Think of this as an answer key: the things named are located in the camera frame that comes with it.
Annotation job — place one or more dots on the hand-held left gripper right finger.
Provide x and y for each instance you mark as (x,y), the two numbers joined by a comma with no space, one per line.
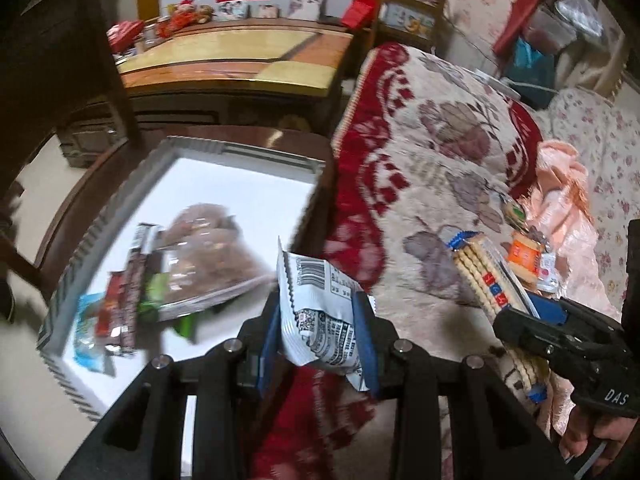
(365,350)

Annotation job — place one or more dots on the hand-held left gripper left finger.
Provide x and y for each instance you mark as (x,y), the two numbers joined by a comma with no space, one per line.
(267,355)

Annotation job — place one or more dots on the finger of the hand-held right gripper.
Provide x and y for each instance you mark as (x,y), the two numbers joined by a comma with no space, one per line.
(550,310)
(525,332)

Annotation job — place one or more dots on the small white red-print snack packet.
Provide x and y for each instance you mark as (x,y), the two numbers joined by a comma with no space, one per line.
(547,272)

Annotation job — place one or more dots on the white grey-print snack packet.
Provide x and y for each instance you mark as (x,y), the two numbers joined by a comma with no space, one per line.
(320,320)

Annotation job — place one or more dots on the orange cracker package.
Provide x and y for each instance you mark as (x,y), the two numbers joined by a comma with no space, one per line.
(525,255)

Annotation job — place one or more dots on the blue cracker package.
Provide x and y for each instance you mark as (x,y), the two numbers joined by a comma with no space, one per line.
(480,270)

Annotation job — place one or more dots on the clear bag of brown snacks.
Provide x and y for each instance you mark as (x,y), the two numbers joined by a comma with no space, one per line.
(210,250)

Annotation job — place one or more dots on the brown stick snack packet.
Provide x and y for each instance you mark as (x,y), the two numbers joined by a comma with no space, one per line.
(152,245)
(132,290)

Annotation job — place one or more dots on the white ribbed box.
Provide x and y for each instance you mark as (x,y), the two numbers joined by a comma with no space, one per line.
(240,190)

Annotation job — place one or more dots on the red snack packet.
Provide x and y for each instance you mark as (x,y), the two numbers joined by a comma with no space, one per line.
(107,305)

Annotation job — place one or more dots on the light blue snack packet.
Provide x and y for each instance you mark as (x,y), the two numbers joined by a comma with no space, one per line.
(87,330)

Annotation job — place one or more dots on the person's right hand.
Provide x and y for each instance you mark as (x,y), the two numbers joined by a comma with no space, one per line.
(595,440)

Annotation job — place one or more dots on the green label snack packet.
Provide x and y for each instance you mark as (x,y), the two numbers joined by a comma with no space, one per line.
(514,214)

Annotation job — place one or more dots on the pink satin quilt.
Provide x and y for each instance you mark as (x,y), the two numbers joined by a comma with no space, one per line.
(565,195)

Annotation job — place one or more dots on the floral sofa cover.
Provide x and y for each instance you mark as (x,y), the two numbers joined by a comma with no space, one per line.
(610,135)

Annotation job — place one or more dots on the floral fleece blanket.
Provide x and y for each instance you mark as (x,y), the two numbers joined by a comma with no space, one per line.
(425,160)

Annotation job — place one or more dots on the blue plastic bag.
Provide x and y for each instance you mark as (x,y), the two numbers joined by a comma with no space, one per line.
(532,60)

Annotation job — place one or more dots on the clear plastic bag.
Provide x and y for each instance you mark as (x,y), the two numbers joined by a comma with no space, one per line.
(580,12)

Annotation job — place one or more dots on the red cloth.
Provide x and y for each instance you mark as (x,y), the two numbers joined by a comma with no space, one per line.
(520,10)

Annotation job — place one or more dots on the wooden table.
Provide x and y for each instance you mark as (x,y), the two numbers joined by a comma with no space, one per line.
(240,50)

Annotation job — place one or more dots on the wooden shelf chair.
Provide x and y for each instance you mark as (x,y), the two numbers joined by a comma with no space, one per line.
(410,15)

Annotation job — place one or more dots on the red paper bag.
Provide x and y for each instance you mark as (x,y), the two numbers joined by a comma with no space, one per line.
(360,10)

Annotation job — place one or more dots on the row of photo frames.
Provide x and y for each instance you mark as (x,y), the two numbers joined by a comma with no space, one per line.
(250,10)

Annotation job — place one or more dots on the red box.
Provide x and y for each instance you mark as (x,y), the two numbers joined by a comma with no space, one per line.
(125,35)

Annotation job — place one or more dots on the plush toys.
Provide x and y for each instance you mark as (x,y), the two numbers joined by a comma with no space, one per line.
(187,12)

